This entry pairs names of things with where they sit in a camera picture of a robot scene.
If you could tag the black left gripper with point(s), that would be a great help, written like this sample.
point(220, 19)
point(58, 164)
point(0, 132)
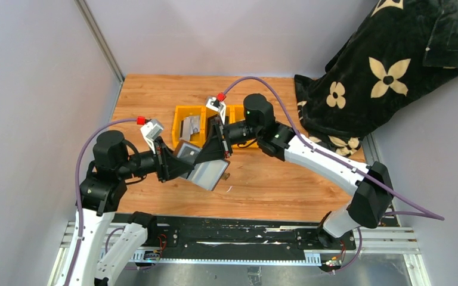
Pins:
point(162, 158)

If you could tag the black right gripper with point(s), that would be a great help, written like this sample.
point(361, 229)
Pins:
point(223, 137)

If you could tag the dark grey credit card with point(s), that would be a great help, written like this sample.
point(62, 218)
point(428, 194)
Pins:
point(187, 151)

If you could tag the brown leather card holder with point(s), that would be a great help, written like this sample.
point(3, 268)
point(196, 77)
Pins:
point(207, 175)

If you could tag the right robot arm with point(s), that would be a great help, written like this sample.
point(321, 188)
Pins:
point(367, 185)

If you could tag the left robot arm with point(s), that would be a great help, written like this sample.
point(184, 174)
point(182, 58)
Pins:
point(115, 161)

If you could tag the silver card in tray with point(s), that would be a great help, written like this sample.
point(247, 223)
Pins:
point(190, 126)

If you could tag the yellow compartment tray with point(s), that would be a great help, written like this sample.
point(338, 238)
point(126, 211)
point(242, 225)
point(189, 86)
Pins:
point(239, 133)

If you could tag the black floral blanket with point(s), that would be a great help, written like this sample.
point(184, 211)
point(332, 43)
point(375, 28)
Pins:
point(402, 51)

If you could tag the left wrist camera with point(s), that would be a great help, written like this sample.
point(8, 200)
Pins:
point(151, 131)

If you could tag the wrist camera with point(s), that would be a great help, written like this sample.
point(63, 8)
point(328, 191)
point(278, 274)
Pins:
point(217, 104)
point(151, 131)

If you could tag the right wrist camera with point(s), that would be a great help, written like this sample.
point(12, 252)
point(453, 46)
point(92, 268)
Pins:
point(217, 104)

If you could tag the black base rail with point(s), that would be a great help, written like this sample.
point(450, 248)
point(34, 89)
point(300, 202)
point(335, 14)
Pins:
point(198, 239)

